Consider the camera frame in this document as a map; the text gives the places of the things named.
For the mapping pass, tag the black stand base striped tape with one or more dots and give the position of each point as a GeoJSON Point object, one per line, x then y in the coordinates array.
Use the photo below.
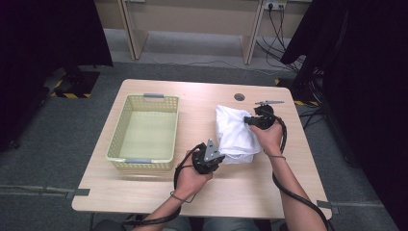
{"type": "Point", "coordinates": [301, 91]}
{"type": "Point", "coordinates": [81, 83]}

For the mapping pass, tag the person's left leg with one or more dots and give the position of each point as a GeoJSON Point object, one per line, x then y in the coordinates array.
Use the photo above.
{"type": "Point", "coordinates": [184, 226]}

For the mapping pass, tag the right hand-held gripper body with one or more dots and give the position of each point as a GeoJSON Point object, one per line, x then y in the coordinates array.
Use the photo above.
{"type": "Point", "coordinates": [266, 120]}

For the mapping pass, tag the person's right hand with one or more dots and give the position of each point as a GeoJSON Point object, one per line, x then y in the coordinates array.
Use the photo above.
{"type": "Point", "coordinates": [271, 139]}

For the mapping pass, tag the beige wooden desk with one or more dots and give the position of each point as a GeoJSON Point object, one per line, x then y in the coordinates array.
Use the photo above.
{"type": "Point", "coordinates": [192, 16]}

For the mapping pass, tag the yellow-green plastic basket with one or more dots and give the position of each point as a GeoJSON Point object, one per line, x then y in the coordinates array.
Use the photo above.
{"type": "Point", "coordinates": [147, 134]}

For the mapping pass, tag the white shirt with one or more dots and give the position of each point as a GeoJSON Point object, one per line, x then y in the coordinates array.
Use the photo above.
{"type": "Point", "coordinates": [234, 138]}

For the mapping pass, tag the person's left hand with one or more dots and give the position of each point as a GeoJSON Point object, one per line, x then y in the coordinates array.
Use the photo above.
{"type": "Point", "coordinates": [191, 183]}

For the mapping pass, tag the person's leg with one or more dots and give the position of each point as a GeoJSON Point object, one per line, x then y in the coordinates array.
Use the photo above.
{"type": "Point", "coordinates": [231, 225]}
{"type": "Point", "coordinates": [184, 226]}

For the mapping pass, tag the white power outlet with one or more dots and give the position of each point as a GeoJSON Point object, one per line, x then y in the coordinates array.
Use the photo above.
{"type": "Point", "coordinates": [275, 5]}

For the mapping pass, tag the person's right leg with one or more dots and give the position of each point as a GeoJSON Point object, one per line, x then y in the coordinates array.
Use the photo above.
{"type": "Point", "coordinates": [231, 225]}

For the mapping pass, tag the black curtain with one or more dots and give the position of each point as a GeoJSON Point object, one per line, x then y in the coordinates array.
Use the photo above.
{"type": "Point", "coordinates": [369, 80]}
{"type": "Point", "coordinates": [48, 32]}

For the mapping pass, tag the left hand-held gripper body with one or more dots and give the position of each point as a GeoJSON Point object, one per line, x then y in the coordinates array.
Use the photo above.
{"type": "Point", "coordinates": [205, 160]}

